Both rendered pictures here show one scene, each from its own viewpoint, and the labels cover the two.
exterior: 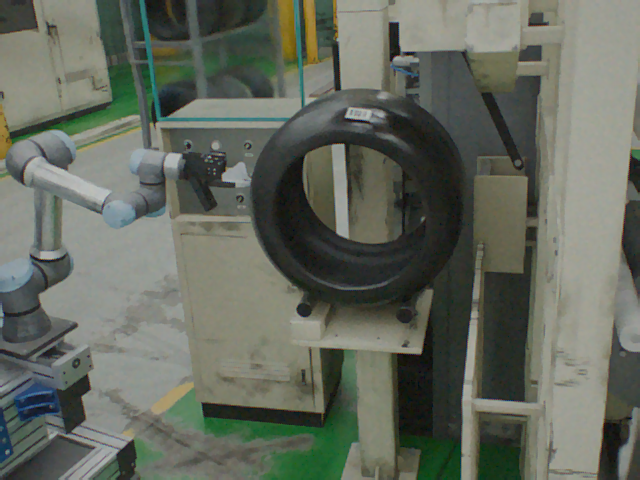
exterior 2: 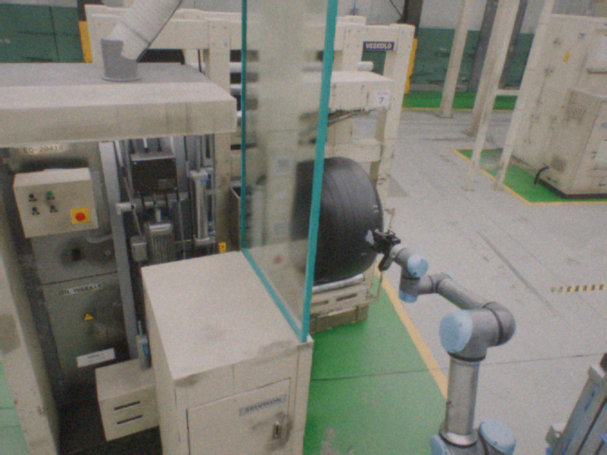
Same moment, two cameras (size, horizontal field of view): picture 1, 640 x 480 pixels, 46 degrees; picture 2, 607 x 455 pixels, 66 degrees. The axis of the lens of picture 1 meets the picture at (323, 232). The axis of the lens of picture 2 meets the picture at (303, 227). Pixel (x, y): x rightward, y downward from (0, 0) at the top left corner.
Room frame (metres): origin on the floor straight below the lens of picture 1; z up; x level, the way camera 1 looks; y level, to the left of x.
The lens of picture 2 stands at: (3.35, 1.31, 2.18)
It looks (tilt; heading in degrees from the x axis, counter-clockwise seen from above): 28 degrees down; 229
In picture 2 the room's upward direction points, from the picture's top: 4 degrees clockwise
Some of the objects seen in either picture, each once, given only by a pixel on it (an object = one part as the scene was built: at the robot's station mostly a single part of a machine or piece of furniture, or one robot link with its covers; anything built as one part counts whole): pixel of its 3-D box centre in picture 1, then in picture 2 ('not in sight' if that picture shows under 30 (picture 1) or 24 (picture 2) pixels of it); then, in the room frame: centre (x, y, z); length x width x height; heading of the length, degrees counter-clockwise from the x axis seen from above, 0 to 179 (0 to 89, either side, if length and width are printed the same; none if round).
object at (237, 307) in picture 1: (260, 264); (223, 435); (2.74, 0.26, 0.63); 0.56 x 0.41 x 1.27; 76
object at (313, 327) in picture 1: (319, 301); (330, 295); (2.00, 0.03, 0.83); 0.36 x 0.09 x 0.06; 166
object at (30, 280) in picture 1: (18, 284); (491, 443); (2.16, 0.98, 0.88); 0.13 x 0.12 x 0.14; 154
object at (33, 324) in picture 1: (24, 317); not in sight; (2.15, 0.98, 0.77); 0.15 x 0.15 x 0.10
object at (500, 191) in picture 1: (499, 213); (251, 216); (2.09, -0.53, 1.05); 0.20 x 0.15 x 0.30; 166
